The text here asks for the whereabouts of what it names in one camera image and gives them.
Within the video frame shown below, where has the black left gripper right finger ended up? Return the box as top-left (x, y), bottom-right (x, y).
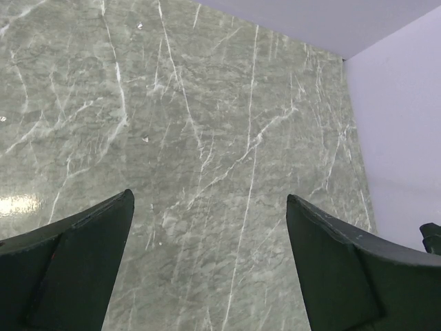
top-left (286, 194), bottom-right (440, 330)

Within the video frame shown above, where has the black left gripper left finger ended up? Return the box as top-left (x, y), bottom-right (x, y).
top-left (1, 190), bottom-right (134, 330)

